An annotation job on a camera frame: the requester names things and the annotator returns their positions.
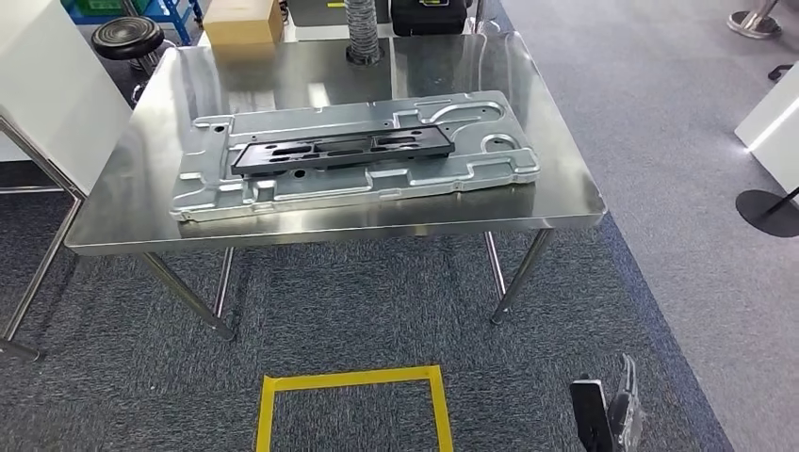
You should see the stainless steel workbench table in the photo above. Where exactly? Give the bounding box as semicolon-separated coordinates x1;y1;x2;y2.
64;31;608;343

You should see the green plastic crate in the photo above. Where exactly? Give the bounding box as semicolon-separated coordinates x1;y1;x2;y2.
74;0;151;17

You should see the black tool case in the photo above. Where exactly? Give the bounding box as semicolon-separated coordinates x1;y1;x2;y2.
389;0;469;38

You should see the chrome round stanchion base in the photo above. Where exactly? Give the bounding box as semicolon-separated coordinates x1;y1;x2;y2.
726;0;783;40

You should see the silver stamped metal plate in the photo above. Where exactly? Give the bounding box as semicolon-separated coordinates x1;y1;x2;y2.
170;90;542;223

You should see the steel tube frame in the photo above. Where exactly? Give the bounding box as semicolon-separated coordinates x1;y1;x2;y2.
0;114;88;364

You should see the grey ribbed hose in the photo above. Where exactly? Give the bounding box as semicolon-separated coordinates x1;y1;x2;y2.
341;0;385;67

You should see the black round stanchion base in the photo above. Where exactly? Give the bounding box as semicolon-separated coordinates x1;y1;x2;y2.
735;186;799;239

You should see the black plastic plate part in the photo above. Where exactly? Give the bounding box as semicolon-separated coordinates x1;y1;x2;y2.
230;124;456;177

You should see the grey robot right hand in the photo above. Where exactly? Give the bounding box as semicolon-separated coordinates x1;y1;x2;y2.
608;354;644;452

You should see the brown cardboard box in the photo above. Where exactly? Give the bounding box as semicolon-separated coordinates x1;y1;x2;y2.
202;0;285;48

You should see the black round stool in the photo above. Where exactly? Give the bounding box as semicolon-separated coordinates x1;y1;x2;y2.
90;16;167;79

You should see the white block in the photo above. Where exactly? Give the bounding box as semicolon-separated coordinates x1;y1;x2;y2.
734;62;799;195

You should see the white cabinet panel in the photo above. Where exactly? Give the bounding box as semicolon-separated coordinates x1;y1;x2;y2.
0;0;134;196

